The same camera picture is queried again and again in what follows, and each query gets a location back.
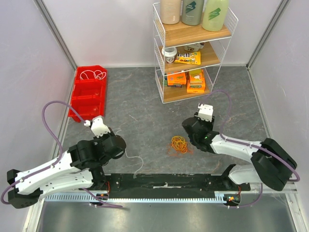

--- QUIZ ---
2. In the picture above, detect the orange yellow cable bundle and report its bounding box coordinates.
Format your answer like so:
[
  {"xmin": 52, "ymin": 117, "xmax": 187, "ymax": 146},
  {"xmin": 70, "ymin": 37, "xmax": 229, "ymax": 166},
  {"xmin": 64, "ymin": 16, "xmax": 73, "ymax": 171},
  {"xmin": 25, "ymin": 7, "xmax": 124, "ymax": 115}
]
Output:
[{"xmin": 168, "ymin": 135, "xmax": 194, "ymax": 157}]

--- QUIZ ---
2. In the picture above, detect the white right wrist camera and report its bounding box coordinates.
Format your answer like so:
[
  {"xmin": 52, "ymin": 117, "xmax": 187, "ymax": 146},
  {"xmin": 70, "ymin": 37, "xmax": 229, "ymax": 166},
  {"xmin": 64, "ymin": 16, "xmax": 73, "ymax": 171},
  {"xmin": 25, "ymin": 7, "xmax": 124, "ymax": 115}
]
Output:
[{"xmin": 197, "ymin": 103, "xmax": 213, "ymax": 122}]

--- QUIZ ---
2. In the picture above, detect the slotted cable duct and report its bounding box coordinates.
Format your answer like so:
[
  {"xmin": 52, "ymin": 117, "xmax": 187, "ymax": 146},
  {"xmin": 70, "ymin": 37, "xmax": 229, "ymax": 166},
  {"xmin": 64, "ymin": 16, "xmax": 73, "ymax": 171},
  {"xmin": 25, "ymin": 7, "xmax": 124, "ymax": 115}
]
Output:
[{"xmin": 45, "ymin": 191, "xmax": 226, "ymax": 203}]

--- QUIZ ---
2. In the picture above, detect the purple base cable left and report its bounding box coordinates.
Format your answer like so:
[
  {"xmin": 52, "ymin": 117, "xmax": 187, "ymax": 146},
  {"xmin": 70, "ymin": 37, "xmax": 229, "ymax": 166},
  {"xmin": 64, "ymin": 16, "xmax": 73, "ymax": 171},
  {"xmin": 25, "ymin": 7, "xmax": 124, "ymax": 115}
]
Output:
[{"xmin": 81, "ymin": 187, "xmax": 125, "ymax": 209}]

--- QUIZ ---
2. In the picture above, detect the orange snack box right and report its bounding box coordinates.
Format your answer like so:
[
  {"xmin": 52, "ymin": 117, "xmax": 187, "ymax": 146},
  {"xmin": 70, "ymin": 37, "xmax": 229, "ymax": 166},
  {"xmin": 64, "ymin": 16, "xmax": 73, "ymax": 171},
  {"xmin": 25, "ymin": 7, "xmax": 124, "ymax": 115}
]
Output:
[{"xmin": 186, "ymin": 69, "xmax": 206, "ymax": 93}]

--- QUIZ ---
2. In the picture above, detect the coffee cup with lid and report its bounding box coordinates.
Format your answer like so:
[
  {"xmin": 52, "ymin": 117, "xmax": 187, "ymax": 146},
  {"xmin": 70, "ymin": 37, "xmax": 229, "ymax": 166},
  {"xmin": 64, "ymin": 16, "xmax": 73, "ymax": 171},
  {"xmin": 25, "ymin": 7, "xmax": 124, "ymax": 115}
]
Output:
[{"xmin": 161, "ymin": 47, "xmax": 178, "ymax": 64}]

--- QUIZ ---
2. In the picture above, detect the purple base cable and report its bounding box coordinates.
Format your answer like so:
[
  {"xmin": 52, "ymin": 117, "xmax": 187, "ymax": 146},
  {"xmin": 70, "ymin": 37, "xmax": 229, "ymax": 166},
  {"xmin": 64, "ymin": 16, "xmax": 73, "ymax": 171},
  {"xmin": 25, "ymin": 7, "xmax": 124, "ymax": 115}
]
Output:
[
  {"xmin": 81, "ymin": 187, "xmax": 125, "ymax": 209},
  {"xmin": 226, "ymin": 182, "xmax": 264, "ymax": 209}
]

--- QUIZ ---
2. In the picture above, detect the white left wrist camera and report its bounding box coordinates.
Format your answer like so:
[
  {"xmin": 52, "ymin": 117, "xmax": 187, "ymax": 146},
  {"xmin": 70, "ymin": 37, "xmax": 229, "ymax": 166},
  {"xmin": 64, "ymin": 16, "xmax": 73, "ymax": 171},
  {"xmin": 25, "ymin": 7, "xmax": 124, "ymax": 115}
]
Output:
[{"xmin": 90, "ymin": 116, "xmax": 111, "ymax": 138}]

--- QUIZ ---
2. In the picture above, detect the white cable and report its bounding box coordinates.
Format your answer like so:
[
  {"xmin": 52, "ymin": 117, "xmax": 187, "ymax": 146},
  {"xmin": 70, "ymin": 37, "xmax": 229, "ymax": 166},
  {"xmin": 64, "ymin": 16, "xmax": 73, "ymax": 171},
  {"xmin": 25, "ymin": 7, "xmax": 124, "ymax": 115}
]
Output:
[
  {"xmin": 80, "ymin": 69, "xmax": 107, "ymax": 81},
  {"xmin": 113, "ymin": 129, "xmax": 144, "ymax": 174}
]

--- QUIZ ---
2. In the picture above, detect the beige bottle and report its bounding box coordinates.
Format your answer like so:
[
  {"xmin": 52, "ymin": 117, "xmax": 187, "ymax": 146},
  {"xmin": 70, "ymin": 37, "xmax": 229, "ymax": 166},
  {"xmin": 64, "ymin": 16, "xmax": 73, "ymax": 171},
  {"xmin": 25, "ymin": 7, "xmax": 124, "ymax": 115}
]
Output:
[{"xmin": 160, "ymin": 0, "xmax": 181, "ymax": 25}]

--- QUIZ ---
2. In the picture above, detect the orange snack box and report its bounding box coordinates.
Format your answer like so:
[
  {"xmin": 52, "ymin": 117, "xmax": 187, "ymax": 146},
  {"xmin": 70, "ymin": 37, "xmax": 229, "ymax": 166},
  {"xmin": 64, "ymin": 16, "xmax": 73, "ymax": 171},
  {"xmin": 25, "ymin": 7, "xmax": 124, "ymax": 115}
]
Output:
[
  {"xmin": 167, "ymin": 72, "xmax": 187, "ymax": 87},
  {"xmin": 186, "ymin": 69, "xmax": 206, "ymax": 93}
]

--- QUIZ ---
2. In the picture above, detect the grey green bottle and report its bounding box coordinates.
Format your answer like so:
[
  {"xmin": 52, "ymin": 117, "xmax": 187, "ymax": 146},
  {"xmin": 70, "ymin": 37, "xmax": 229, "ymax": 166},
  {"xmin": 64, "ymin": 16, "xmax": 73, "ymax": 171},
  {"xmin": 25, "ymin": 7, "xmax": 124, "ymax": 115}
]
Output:
[{"xmin": 182, "ymin": 0, "xmax": 204, "ymax": 26}]

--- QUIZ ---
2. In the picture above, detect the red storage bin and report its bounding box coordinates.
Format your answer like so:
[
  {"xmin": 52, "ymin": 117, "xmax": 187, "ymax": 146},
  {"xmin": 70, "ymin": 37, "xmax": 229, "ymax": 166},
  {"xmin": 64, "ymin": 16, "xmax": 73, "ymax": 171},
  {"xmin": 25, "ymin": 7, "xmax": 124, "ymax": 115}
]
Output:
[{"xmin": 70, "ymin": 65, "xmax": 108, "ymax": 120}]

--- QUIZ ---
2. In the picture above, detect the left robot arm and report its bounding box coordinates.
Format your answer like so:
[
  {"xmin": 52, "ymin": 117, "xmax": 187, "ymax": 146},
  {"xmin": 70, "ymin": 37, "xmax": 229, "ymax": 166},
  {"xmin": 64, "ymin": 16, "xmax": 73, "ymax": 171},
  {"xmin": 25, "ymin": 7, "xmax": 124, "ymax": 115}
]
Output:
[{"xmin": 7, "ymin": 133, "xmax": 126, "ymax": 209}]

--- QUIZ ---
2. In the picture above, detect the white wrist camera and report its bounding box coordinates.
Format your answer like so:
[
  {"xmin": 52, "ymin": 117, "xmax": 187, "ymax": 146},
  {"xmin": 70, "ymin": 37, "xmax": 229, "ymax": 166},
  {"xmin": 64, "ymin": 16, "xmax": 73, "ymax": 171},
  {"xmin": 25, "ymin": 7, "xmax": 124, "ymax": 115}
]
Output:
[
  {"xmin": 90, "ymin": 116, "xmax": 111, "ymax": 138},
  {"xmin": 197, "ymin": 103, "xmax": 213, "ymax": 122}
]

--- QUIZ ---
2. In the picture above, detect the yellow candy bag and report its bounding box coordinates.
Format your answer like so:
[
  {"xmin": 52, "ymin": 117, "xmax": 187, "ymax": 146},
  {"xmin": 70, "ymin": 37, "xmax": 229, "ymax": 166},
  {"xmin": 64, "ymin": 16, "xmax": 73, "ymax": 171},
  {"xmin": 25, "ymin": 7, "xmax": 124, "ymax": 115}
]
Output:
[{"xmin": 174, "ymin": 51, "xmax": 201, "ymax": 65}]

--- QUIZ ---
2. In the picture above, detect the orange snack box left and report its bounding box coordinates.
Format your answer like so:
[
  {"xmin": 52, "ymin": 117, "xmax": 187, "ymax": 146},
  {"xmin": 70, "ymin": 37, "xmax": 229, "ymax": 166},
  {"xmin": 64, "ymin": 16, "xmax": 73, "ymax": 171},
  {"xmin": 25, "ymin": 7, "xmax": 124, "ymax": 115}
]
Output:
[{"xmin": 167, "ymin": 72, "xmax": 187, "ymax": 87}]

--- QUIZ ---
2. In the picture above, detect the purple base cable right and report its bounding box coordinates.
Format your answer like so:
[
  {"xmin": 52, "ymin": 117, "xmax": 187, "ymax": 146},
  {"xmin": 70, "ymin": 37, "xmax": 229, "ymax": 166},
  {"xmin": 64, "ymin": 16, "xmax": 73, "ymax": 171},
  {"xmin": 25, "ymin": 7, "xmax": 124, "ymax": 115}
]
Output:
[{"xmin": 226, "ymin": 182, "xmax": 264, "ymax": 209}]

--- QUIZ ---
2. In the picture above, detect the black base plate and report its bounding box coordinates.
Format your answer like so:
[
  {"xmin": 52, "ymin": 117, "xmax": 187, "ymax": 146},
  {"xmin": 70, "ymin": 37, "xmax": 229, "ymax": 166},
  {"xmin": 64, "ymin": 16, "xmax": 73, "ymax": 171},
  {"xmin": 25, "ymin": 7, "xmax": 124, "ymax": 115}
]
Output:
[{"xmin": 103, "ymin": 173, "xmax": 251, "ymax": 199}]

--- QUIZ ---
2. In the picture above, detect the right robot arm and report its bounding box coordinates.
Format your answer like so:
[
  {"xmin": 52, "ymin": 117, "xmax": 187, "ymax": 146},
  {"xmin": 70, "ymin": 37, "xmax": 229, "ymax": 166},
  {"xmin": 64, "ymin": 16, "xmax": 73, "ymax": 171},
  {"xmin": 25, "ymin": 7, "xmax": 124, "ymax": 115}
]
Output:
[{"xmin": 182, "ymin": 116, "xmax": 297, "ymax": 191}]

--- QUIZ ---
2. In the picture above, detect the white brown snack pack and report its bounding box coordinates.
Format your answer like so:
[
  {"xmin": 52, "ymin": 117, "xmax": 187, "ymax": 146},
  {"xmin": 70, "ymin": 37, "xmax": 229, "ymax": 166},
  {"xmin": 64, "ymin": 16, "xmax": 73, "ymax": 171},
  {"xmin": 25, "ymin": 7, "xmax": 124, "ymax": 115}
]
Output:
[{"xmin": 183, "ymin": 42, "xmax": 205, "ymax": 52}]

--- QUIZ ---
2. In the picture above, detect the white wire shelf rack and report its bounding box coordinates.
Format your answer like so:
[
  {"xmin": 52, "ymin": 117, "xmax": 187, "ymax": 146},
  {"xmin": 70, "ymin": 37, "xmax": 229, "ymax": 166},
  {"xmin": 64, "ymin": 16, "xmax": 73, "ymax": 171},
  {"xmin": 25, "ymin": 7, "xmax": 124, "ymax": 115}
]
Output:
[{"xmin": 153, "ymin": 2, "xmax": 239, "ymax": 103}]

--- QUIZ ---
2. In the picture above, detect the light green bottle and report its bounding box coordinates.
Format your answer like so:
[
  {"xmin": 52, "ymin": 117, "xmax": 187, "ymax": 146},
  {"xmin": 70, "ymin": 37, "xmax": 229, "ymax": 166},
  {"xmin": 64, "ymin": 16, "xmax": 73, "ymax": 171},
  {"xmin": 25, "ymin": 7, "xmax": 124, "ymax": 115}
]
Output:
[{"xmin": 202, "ymin": 0, "xmax": 229, "ymax": 31}]

